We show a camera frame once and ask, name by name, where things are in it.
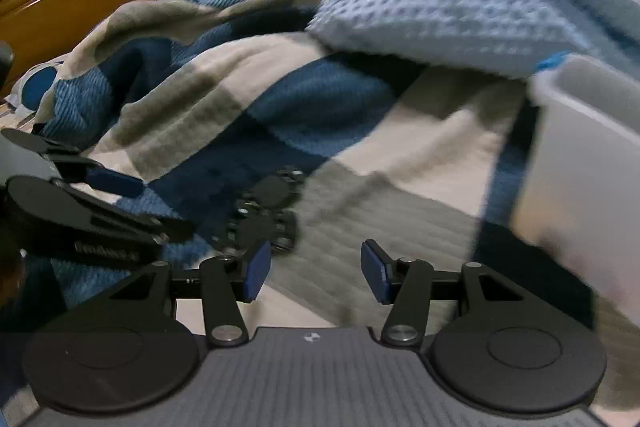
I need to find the blue white checkered blanket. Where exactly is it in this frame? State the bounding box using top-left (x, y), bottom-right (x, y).
top-left (32, 0), bottom-right (639, 412)

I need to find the translucent plastic storage bin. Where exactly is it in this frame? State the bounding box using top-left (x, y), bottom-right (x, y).
top-left (512, 54), bottom-right (639, 323)

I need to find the light blue dotted blanket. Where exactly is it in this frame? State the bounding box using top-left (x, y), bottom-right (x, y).
top-left (309, 0), bottom-right (639, 78)

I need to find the black toy car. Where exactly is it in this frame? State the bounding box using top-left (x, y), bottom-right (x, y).
top-left (212, 168), bottom-right (306, 257)

